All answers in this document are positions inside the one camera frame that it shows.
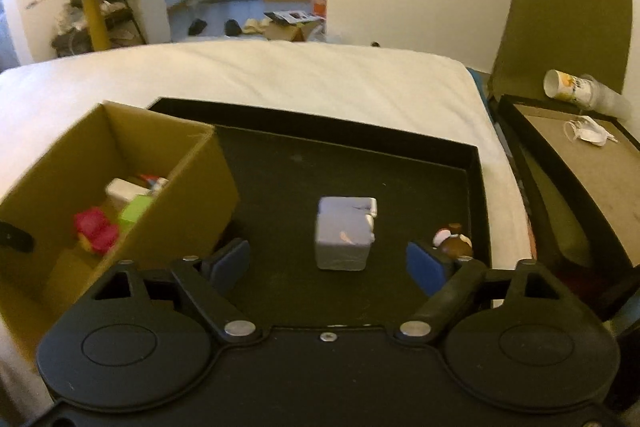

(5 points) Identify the white small box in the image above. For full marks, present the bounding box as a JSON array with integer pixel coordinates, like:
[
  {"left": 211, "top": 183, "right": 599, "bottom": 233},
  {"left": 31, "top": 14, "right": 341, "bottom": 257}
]
[{"left": 105, "top": 178, "right": 150, "bottom": 210}]

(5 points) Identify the brown cardboard box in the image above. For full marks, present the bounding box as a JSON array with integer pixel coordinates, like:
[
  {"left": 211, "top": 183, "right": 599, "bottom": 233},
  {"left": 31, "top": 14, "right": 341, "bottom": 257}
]
[{"left": 1, "top": 102, "right": 239, "bottom": 364}]

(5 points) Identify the brown white small figurine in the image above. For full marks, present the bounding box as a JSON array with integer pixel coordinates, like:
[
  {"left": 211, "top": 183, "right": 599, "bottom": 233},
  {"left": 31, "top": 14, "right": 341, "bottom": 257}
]
[{"left": 432, "top": 223, "right": 474, "bottom": 259}]

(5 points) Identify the green cube box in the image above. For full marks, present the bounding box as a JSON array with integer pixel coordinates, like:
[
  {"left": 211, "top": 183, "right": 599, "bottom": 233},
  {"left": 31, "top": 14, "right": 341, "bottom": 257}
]
[{"left": 118, "top": 195, "right": 154, "bottom": 233}]

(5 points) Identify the small blue orange figurine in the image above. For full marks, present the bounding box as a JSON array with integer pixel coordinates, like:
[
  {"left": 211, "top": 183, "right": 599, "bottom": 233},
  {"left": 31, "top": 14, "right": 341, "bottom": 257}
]
[{"left": 137, "top": 174, "right": 168, "bottom": 195}]

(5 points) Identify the lavender grey cube box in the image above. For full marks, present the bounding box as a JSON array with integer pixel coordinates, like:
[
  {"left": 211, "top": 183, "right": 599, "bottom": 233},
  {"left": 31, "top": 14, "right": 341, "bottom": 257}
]
[{"left": 314, "top": 196, "right": 378, "bottom": 272}]

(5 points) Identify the pink dinosaur costume figurine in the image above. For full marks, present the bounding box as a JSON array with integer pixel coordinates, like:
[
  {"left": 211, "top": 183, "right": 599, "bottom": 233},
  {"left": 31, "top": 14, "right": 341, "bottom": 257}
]
[{"left": 74, "top": 207, "right": 119, "bottom": 256}]

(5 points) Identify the black shallow tray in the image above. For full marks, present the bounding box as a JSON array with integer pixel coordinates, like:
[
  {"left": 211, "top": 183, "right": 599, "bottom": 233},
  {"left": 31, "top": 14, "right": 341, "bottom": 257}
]
[{"left": 153, "top": 98, "right": 491, "bottom": 327}]

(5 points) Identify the black tray with cardboard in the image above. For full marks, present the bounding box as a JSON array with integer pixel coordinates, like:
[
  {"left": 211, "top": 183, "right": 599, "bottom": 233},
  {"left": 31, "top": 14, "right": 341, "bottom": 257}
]
[{"left": 494, "top": 95, "right": 639, "bottom": 319}]

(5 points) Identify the white crumpled face mask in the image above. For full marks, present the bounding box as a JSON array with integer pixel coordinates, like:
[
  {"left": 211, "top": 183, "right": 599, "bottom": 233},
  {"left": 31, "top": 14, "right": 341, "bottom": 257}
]
[{"left": 563, "top": 115, "right": 618, "bottom": 147}]

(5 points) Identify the white printed paper cup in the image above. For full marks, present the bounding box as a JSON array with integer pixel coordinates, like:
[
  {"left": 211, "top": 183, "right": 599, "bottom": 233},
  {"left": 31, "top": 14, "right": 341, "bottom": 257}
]
[{"left": 542, "top": 69, "right": 632, "bottom": 119}]

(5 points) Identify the white mattress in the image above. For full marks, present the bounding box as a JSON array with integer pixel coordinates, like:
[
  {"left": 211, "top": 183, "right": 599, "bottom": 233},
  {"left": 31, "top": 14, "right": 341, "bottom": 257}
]
[{"left": 1, "top": 39, "right": 530, "bottom": 268}]

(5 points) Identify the black shoe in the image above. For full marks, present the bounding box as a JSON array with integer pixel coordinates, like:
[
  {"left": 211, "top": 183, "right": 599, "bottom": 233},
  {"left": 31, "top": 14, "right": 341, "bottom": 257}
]
[
  {"left": 224, "top": 20, "right": 243, "bottom": 38},
  {"left": 188, "top": 18, "right": 207, "bottom": 37}
]

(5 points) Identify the open cardboard box on floor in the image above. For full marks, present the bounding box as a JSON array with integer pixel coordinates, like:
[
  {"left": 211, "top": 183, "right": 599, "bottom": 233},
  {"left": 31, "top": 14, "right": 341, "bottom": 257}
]
[{"left": 264, "top": 10, "right": 324, "bottom": 42}]

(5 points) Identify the large upright cardboard sheet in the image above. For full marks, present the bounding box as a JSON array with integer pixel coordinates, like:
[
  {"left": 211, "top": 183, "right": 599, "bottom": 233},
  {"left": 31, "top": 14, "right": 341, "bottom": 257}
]
[{"left": 490, "top": 0, "right": 632, "bottom": 100}]

